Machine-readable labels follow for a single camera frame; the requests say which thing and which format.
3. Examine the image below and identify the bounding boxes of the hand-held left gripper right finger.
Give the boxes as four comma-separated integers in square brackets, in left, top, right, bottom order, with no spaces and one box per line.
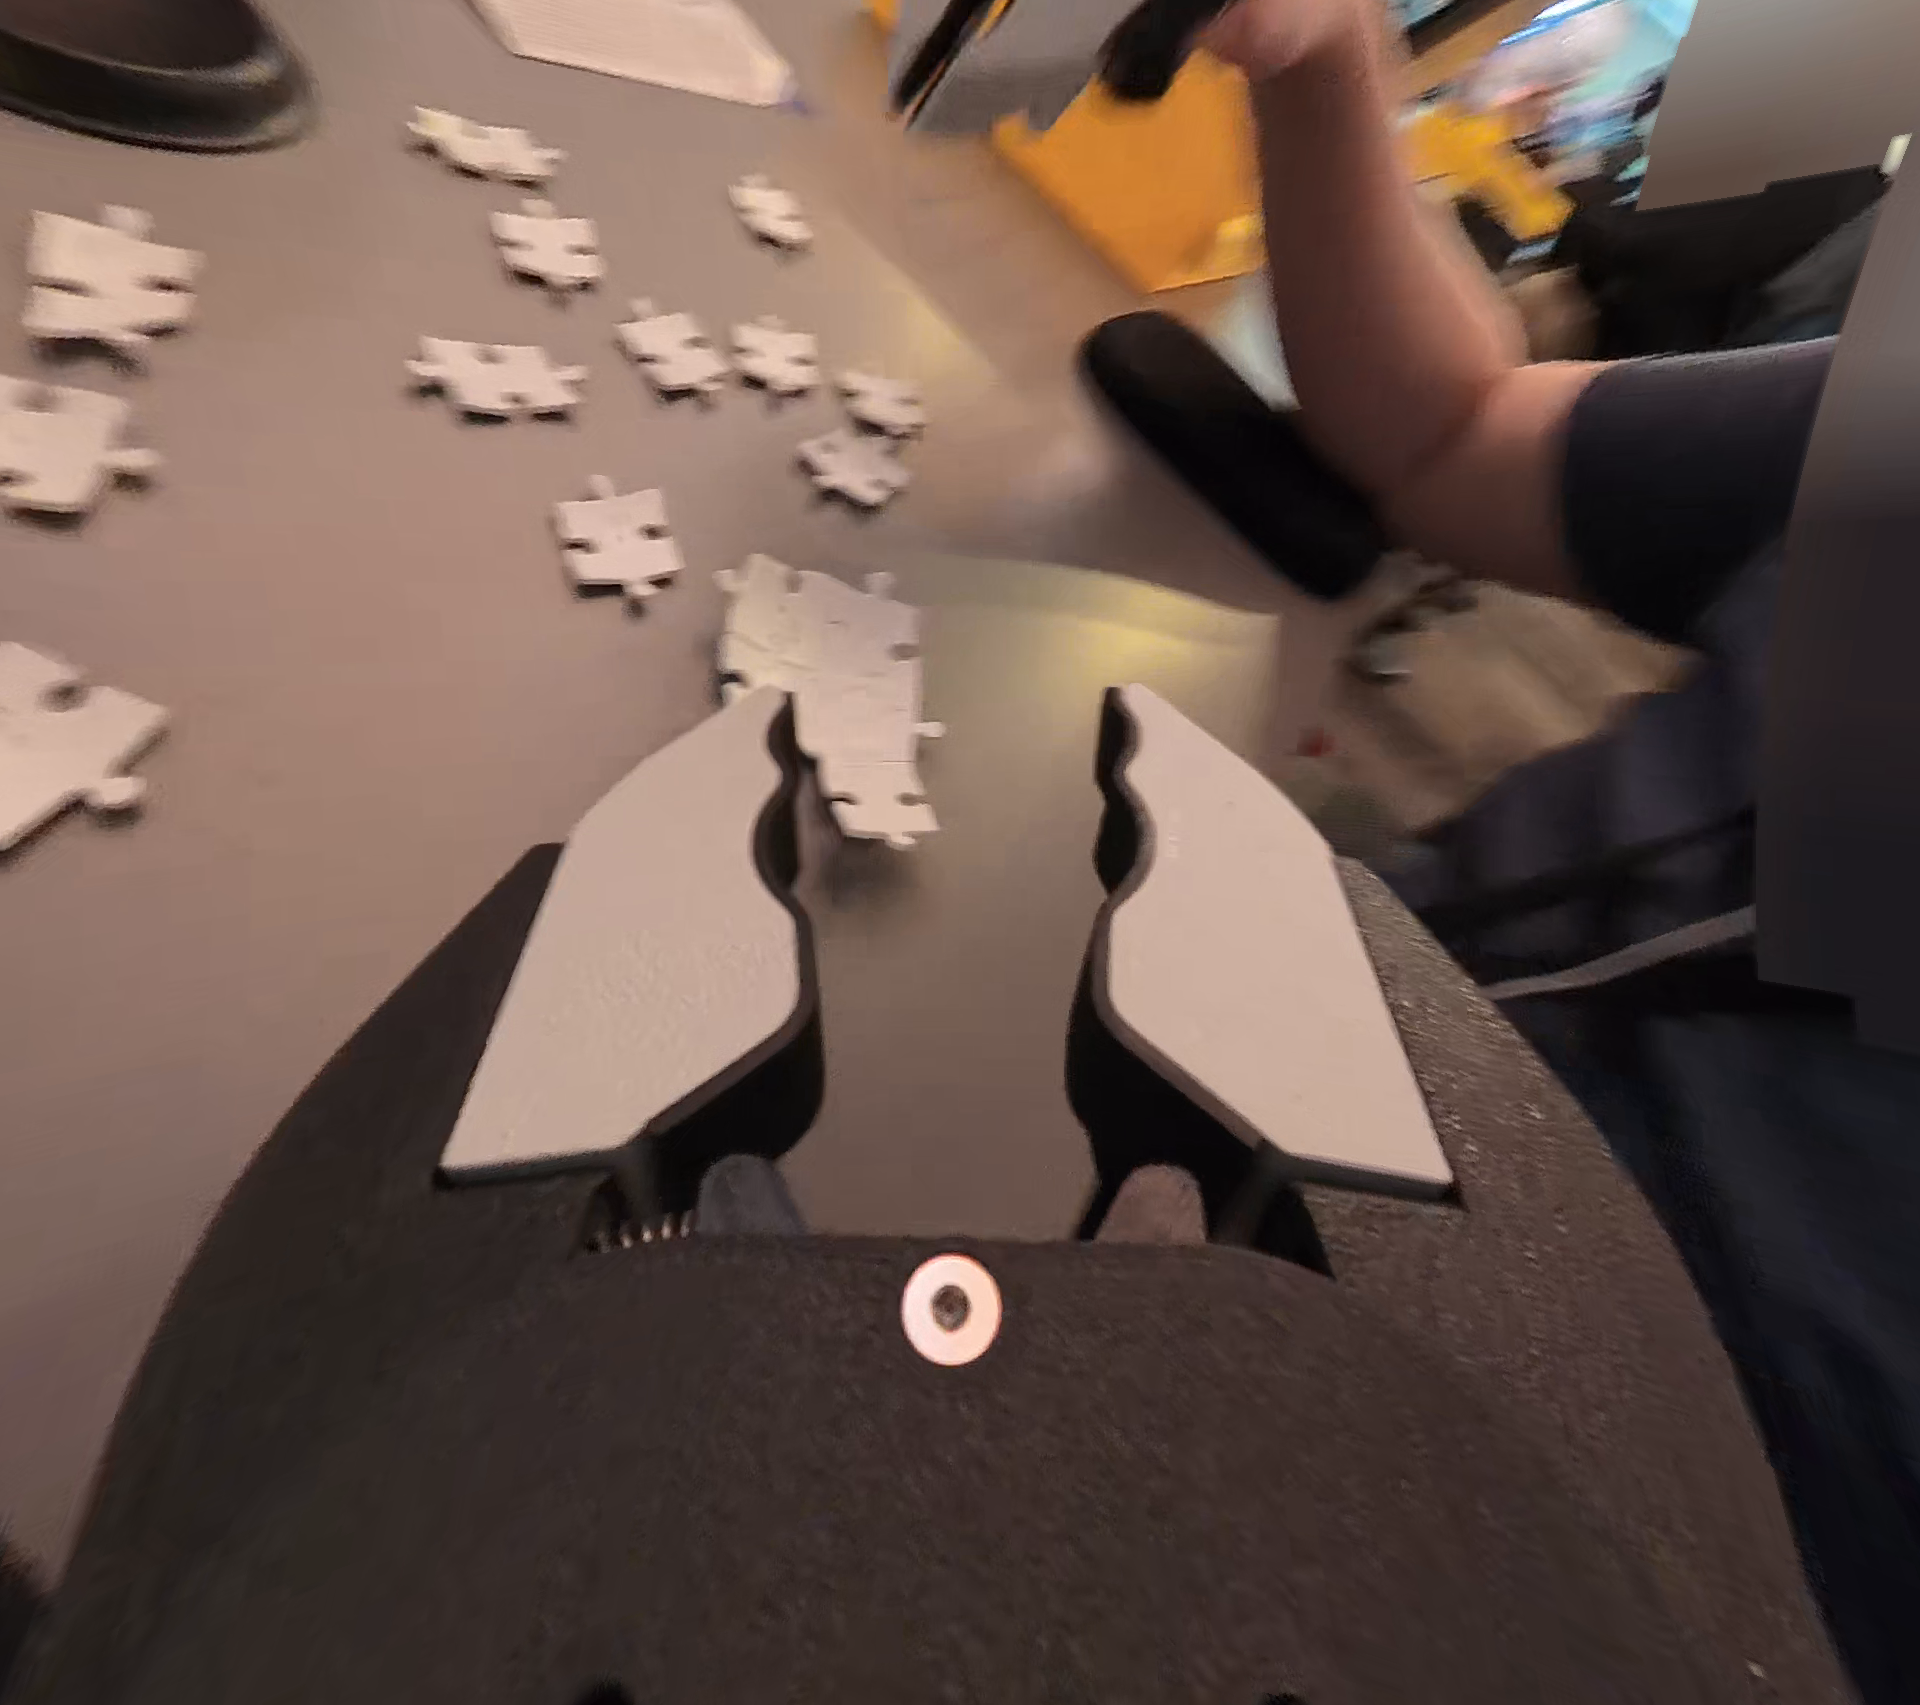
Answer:
[1063,682,1463,1244]

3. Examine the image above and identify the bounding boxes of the white puzzle pieces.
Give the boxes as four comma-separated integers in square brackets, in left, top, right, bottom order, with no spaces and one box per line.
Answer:
[0,104,936,855]

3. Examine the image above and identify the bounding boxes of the person in navy shirt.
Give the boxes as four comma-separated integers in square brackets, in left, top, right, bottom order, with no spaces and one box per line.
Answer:
[1555,337,1850,686]

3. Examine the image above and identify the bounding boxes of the joined white puzzle section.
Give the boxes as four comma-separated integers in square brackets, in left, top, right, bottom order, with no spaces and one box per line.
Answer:
[713,553,949,852]

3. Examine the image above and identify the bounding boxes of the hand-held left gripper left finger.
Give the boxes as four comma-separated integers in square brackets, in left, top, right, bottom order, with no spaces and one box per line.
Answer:
[436,685,829,1224]

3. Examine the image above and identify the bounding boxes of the black office chair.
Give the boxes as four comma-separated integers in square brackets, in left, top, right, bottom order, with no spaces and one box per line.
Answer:
[1080,306,1490,691]

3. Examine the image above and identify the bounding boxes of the black round dish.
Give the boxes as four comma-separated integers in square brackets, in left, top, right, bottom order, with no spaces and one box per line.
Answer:
[0,0,313,155]

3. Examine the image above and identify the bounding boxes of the person's right forearm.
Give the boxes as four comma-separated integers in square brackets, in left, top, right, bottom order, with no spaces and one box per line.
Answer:
[1265,63,1600,605]

